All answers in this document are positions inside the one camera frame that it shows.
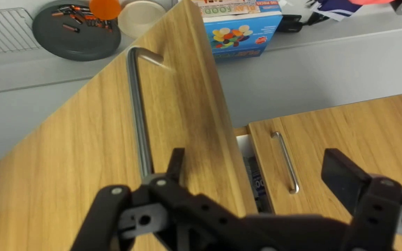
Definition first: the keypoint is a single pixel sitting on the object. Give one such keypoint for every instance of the pink cloth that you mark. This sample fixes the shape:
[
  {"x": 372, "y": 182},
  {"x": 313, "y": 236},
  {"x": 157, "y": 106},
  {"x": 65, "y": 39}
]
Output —
[{"x": 373, "y": 2}]

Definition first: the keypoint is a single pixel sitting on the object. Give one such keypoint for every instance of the beige bowl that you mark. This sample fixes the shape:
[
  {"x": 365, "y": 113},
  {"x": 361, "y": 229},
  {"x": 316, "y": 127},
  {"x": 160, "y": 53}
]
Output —
[{"x": 139, "y": 18}]

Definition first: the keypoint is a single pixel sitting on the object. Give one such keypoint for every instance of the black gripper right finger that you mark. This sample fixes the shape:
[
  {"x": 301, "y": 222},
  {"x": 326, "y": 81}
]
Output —
[{"x": 377, "y": 211}]

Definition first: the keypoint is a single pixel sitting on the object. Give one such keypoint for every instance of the dark grey round plate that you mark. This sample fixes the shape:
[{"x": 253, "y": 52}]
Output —
[{"x": 80, "y": 46}]

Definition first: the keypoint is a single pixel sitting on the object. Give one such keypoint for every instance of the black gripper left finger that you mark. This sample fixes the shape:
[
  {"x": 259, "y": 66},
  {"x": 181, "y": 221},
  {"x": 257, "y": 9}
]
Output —
[{"x": 111, "y": 216}]

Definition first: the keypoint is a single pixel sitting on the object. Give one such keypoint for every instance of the purple cloth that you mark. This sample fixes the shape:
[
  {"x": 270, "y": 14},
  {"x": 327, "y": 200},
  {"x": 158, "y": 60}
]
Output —
[{"x": 331, "y": 9}]

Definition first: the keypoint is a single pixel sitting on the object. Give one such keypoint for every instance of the blue play food box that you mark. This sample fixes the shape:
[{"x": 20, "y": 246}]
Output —
[{"x": 243, "y": 32}]

